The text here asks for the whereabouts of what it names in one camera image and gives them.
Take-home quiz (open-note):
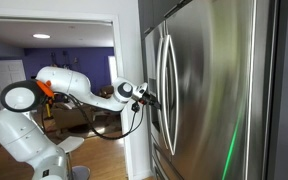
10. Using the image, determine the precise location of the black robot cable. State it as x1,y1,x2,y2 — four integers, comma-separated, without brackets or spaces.
40,91,146,141

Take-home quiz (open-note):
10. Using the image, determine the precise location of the white stool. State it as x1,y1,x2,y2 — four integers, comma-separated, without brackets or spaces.
58,136,90,180

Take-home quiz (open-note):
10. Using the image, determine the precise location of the dark grey tall cabinet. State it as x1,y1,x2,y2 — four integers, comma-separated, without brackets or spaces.
267,0,288,180

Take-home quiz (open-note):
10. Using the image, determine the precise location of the ceiling light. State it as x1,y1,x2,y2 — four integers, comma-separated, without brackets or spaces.
33,34,51,39

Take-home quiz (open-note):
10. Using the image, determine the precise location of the orange cable clip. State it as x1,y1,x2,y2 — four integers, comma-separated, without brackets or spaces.
36,80,54,97

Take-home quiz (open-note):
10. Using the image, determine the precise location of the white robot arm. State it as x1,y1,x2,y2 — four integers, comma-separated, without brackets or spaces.
0,67,161,180

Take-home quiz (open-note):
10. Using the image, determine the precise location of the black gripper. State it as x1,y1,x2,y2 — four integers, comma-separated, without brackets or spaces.
131,90,161,112

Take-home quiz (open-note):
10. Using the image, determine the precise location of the brown sofa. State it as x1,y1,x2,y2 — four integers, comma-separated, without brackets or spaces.
51,102,87,129

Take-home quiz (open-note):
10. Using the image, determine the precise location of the white panel door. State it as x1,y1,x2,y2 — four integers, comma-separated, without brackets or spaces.
0,60,26,110

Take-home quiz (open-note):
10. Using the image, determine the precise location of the upper steel fridge drawer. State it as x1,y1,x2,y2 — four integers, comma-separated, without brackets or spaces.
151,138,184,180

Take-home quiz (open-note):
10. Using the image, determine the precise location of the steel fridge door with dispenser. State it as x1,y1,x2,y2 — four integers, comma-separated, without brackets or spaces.
160,0,270,180

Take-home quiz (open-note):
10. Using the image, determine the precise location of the steel fridge door without dispenser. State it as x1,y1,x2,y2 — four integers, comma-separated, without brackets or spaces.
145,23,170,161

